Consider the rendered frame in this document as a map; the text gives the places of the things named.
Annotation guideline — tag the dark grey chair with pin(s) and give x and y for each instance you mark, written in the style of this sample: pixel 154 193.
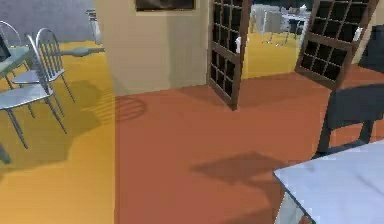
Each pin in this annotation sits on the dark grey chair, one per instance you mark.
pixel 353 108

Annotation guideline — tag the white chair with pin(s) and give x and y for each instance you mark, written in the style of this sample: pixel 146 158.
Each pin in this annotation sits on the white chair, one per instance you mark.
pixel 271 21

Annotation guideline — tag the white marble table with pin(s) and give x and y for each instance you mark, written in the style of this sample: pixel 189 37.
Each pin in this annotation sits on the white marble table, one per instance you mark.
pixel 336 186

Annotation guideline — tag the brown glazed room door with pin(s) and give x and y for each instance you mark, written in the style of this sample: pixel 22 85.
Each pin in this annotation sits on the brown glazed room door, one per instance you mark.
pixel 330 43
pixel 226 50

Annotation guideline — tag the dark framed wall picture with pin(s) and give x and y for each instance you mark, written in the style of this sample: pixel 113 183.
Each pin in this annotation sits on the dark framed wall picture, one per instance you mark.
pixel 165 4

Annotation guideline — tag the white table with items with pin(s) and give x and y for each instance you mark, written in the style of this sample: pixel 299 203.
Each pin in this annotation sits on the white table with items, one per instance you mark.
pixel 295 16

